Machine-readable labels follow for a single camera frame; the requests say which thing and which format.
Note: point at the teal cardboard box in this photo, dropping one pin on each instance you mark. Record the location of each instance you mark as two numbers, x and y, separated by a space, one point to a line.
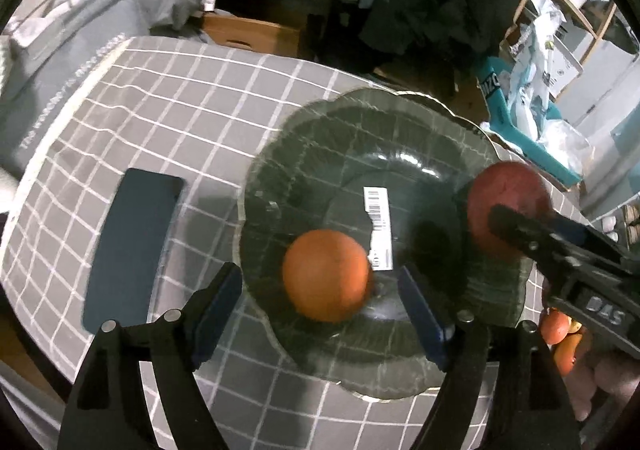
500 100

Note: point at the red apple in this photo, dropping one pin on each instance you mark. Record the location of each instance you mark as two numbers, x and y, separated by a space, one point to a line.
500 185

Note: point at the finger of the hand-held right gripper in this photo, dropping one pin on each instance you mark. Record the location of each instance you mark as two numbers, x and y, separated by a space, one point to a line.
572 230
515 230

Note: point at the wooden box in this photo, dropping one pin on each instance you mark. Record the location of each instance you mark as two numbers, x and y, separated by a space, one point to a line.
250 32

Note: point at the scalloped clear glass plate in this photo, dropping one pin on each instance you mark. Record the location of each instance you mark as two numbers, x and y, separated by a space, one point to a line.
350 165

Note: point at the white cabinet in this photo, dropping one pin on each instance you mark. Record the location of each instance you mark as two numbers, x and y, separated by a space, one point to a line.
610 80

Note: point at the grey tote bag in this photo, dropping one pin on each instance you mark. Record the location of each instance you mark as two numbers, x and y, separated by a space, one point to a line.
65 60

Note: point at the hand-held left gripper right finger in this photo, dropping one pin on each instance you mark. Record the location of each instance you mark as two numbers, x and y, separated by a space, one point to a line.
422 320

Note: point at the dark smartphone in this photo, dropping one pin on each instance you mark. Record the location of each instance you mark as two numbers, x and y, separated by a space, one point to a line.
132 250

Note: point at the white plastic bags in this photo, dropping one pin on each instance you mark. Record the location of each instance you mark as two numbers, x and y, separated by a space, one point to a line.
535 60

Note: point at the person's right hand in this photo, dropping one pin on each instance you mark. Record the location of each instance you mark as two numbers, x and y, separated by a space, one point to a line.
612 380

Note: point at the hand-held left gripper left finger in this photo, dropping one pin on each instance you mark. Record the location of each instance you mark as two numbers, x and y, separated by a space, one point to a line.
220 310

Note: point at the large orange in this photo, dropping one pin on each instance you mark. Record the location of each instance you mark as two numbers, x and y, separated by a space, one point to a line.
327 275

